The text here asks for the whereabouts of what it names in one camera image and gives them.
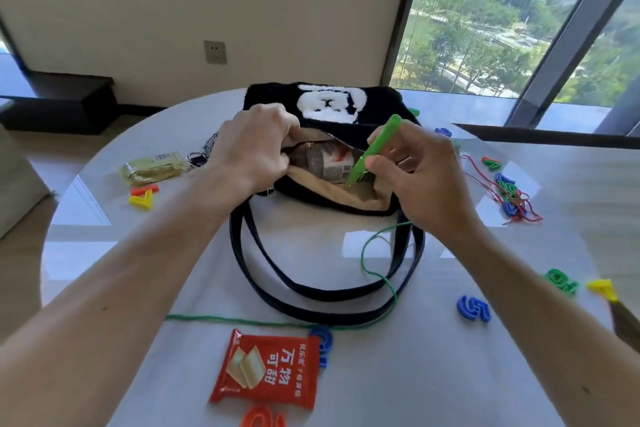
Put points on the person's right hand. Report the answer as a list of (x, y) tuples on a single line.
[(430, 186)]

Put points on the person's left hand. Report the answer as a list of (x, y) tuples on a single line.
[(245, 151)]

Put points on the person's right thumb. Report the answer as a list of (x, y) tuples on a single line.
[(381, 170)]

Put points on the person's left fingers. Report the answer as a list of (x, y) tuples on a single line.
[(282, 124)]

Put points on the green plastic lacing needle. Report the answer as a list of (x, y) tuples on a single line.
[(382, 141)]

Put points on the black fuzzy bag white print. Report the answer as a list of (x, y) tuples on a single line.
[(325, 106)]

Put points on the person's left forearm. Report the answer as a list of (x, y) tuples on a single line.
[(115, 301)]

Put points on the person's right forearm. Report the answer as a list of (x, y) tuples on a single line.
[(550, 336)]

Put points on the clear plastic bottle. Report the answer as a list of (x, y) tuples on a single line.
[(325, 164)]

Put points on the green plastic number piece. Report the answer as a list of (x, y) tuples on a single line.
[(509, 189), (562, 283), (414, 112)]

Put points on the blue plastic number piece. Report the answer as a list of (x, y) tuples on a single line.
[(324, 341), (443, 132), (510, 209)]

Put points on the orange and green number piece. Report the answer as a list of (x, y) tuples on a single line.
[(492, 163)]

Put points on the yellow-green snack packet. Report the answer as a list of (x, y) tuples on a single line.
[(152, 169)]

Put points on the orange plastic number piece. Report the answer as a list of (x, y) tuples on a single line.
[(260, 416), (145, 189)]

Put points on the yellow plastic number piece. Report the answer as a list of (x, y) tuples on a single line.
[(602, 287), (142, 201)]

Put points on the blue plastic number five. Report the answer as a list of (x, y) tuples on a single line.
[(472, 309)]

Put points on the black low ledge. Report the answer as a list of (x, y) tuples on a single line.
[(65, 104)]

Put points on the red snack packet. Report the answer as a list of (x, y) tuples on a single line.
[(267, 369)]

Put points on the beige wall socket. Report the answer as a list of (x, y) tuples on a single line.
[(215, 52)]

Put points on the dark window frame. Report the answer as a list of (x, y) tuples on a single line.
[(575, 31)]

